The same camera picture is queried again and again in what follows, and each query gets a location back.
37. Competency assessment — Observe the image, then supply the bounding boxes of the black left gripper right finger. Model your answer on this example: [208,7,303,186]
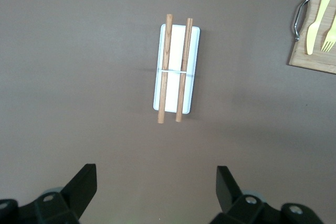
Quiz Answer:
[209,165,325,224]

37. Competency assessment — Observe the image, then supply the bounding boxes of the bamboo cutting board with handle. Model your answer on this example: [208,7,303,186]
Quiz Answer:
[288,0,336,75]

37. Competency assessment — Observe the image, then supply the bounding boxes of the yellow plastic fork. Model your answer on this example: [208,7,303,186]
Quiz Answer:
[320,18,336,53]

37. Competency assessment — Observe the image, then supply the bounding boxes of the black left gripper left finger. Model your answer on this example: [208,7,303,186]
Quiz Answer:
[0,163,98,224]

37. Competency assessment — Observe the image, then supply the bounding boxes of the yellow plastic knife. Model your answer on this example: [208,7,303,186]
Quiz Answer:
[306,0,336,56]

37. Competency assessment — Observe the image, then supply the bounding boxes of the white rectangular tray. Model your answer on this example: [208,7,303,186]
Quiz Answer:
[153,24,201,115]

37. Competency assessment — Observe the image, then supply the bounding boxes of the wooden chopstick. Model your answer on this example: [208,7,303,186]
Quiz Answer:
[175,17,194,123]
[157,14,174,124]

